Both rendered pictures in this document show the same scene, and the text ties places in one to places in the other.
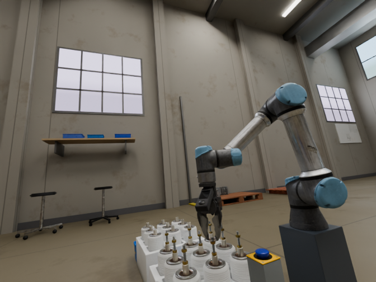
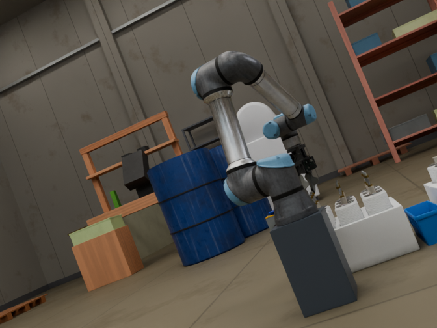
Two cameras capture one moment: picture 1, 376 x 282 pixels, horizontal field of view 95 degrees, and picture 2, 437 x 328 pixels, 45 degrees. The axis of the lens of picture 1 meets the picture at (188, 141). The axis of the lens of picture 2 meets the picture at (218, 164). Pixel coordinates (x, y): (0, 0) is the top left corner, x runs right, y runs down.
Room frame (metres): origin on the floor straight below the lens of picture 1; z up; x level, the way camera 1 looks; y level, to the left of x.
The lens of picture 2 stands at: (1.78, -2.09, 0.46)
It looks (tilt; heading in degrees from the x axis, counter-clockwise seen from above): 3 degrees up; 126
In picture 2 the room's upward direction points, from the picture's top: 22 degrees counter-clockwise
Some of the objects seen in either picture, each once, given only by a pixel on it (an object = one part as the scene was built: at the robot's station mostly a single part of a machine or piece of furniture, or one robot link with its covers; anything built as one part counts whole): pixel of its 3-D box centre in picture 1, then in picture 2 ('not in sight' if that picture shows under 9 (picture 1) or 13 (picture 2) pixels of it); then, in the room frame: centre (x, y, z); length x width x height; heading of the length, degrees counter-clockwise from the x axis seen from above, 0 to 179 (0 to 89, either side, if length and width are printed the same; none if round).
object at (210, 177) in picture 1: (206, 178); (292, 142); (0.74, -0.06, 0.56); 0.08 x 0.08 x 0.05
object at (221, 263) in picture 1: (215, 263); not in sight; (0.73, -0.06, 0.25); 0.08 x 0.08 x 0.01
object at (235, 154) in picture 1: (226, 158); (278, 127); (0.76, -0.16, 0.64); 0.11 x 0.11 x 0.08; 2
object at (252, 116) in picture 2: not in sight; (274, 155); (-1.41, 3.54, 0.69); 0.77 x 0.63 x 1.39; 22
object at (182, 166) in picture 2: not in sight; (214, 197); (-1.39, 2.08, 0.48); 1.31 x 0.80 x 0.96; 106
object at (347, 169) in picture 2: not in sight; (373, 160); (-1.52, 6.96, 0.06); 1.32 x 0.91 x 0.12; 21
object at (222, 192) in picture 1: (230, 193); not in sight; (4.08, -0.84, 0.16); 1.14 x 0.79 x 0.32; 108
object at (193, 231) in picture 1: (190, 241); not in sight; (1.28, 0.05, 0.16); 0.10 x 0.10 x 0.18
